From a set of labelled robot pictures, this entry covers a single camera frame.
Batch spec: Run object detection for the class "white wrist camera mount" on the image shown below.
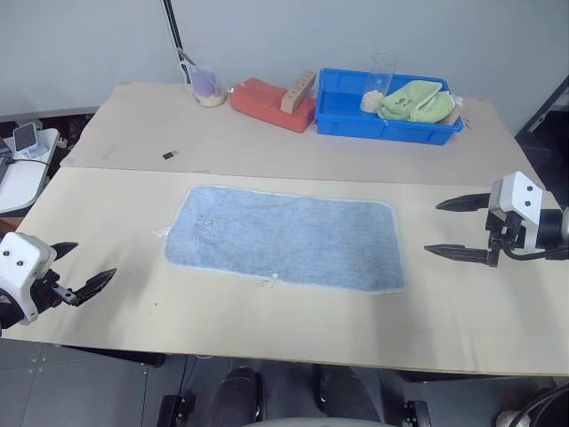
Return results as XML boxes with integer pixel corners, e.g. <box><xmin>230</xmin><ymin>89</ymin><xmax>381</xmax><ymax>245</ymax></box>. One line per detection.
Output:
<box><xmin>487</xmin><ymin>170</ymin><xmax>546</xmax><ymax>250</ymax></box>
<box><xmin>0</xmin><ymin>231</ymin><xmax>58</xmax><ymax>324</ymax></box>

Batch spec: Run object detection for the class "red sponge block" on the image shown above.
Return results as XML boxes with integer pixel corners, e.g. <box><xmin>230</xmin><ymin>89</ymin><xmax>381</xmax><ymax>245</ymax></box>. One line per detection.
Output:
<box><xmin>228</xmin><ymin>77</ymin><xmax>317</xmax><ymax>133</ymax></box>

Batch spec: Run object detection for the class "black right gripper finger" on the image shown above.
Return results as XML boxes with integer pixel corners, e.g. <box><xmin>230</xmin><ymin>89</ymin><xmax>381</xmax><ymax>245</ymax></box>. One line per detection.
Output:
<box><xmin>422</xmin><ymin>243</ymin><xmax>496</xmax><ymax>268</ymax></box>
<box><xmin>435</xmin><ymin>191</ymin><xmax>492</xmax><ymax>213</ymax></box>

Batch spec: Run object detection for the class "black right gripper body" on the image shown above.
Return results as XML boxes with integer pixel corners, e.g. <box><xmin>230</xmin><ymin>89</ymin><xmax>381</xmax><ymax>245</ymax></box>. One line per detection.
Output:
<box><xmin>484</xmin><ymin>207</ymin><xmax>529</xmax><ymax>268</ymax></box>

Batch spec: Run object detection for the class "clear cup with purple cloth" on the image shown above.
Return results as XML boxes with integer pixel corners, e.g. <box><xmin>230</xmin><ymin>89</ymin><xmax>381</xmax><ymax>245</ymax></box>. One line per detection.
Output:
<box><xmin>179</xmin><ymin>59</ymin><xmax>226</xmax><ymax>109</ymax></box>

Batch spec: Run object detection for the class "wooden block with holes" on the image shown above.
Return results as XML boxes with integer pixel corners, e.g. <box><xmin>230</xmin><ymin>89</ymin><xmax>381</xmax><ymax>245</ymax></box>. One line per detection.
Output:
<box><xmin>279</xmin><ymin>70</ymin><xmax>317</xmax><ymax>115</ymax></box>

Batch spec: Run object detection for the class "white handheld device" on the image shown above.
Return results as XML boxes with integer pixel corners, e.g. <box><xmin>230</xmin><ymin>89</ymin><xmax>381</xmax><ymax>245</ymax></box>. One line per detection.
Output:
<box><xmin>12</xmin><ymin>123</ymin><xmax>42</xmax><ymax>157</ymax></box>

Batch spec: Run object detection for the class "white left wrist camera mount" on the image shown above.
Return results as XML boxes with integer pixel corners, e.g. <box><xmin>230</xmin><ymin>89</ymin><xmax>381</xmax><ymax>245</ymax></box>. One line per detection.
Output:
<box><xmin>0</xmin><ymin>231</ymin><xmax>58</xmax><ymax>324</ymax></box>

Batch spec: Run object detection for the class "black frame structure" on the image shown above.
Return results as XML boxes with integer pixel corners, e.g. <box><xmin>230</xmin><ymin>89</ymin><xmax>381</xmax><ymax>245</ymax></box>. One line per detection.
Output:
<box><xmin>514</xmin><ymin>74</ymin><xmax>569</xmax><ymax>190</ymax></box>

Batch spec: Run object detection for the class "black vertical pole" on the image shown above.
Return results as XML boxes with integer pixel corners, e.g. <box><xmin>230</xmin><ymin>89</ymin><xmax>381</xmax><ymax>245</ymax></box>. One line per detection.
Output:
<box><xmin>161</xmin><ymin>0</ymin><xmax>188</xmax><ymax>64</ymax></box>

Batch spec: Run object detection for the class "light blue terry towel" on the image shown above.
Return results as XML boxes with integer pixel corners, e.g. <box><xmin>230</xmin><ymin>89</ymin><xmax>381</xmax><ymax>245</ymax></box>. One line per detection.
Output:
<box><xmin>160</xmin><ymin>185</ymin><xmax>406</xmax><ymax>295</ymax></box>

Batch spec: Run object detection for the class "black table foot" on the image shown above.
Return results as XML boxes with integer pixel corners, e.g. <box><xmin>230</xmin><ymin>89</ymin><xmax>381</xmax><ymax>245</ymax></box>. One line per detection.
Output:
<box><xmin>401</xmin><ymin>399</ymin><xmax>431</xmax><ymax>427</ymax></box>
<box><xmin>156</xmin><ymin>392</ymin><xmax>197</xmax><ymax>427</ymax></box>

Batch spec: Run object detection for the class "white crumpled wad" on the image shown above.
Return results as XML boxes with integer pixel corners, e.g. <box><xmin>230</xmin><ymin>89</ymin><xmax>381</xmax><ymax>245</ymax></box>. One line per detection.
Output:
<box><xmin>360</xmin><ymin>90</ymin><xmax>385</xmax><ymax>113</ymax></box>

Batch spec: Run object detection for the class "green folded cloth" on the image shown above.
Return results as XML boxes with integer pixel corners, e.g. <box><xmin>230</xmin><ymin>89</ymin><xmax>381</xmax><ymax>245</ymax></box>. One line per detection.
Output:
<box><xmin>376</xmin><ymin>80</ymin><xmax>455</xmax><ymax>124</ymax></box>

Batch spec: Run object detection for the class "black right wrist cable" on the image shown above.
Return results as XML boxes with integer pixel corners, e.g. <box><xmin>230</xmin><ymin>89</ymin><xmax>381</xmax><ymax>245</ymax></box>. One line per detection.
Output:
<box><xmin>503</xmin><ymin>242</ymin><xmax>569</xmax><ymax>262</ymax></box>

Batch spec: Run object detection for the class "black floor cable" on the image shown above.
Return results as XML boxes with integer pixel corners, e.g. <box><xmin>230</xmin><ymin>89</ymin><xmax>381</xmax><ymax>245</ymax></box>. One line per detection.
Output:
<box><xmin>514</xmin><ymin>383</ymin><xmax>569</xmax><ymax>427</ymax></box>

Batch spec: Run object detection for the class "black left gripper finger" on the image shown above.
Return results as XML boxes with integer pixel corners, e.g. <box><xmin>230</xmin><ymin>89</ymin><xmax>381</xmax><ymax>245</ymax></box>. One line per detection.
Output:
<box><xmin>49</xmin><ymin>241</ymin><xmax>80</xmax><ymax>263</ymax></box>
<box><xmin>69</xmin><ymin>267</ymin><xmax>118</xmax><ymax>308</ymax></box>

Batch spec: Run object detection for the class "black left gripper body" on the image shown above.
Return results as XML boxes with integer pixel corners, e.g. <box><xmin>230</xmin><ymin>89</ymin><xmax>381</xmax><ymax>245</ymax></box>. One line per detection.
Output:
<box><xmin>29</xmin><ymin>268</ymin><xmax>76</xmax><ymax>315</ymax></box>

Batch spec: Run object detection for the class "black cable on side table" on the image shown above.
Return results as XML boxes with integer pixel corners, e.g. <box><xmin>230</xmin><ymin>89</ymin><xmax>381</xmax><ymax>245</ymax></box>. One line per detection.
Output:
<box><xmin>3</xmin><ymin>156</ymin><xmax>51</xmax><ymax>172</ymax></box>

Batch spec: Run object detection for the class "dark rounded shape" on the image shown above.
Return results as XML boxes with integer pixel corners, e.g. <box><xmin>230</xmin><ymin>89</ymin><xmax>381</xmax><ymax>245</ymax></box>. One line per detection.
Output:
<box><xmin>312</xmin><ymin>363</ymin><xmax>382</xmax><ymax>423</ymax></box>
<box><xmin>207</xmin><ymin>366</ymin><xmax>264</xmax><ymax>423</ymax></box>

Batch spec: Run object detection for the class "white side table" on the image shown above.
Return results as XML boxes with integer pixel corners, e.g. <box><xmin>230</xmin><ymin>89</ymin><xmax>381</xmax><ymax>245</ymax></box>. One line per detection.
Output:
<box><xmin>0</xmin><ymin>127</ymin><xmax>61</xmax><ymax>215</ymax></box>

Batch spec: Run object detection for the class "blue plastic bin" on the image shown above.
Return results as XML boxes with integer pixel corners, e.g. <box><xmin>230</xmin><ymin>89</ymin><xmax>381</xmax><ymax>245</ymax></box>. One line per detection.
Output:
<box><xmin>314</xmin><ymin>67</ymin><xmax>465</xmax><ymax>146</ymax></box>

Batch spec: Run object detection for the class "tall clear glass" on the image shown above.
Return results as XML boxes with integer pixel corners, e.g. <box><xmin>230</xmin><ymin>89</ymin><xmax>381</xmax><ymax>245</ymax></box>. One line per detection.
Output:
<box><xmin>359</xmin><ymin>52</ymin><xmax>397</xmax><ymax>113</ymax></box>

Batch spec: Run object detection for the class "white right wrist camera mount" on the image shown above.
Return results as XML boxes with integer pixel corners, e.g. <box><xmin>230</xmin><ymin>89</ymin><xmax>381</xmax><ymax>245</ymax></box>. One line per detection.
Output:
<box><xmin>487</xmin><ymin>170</ymin><xmax>546</xmax><ymax>250</ymax></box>

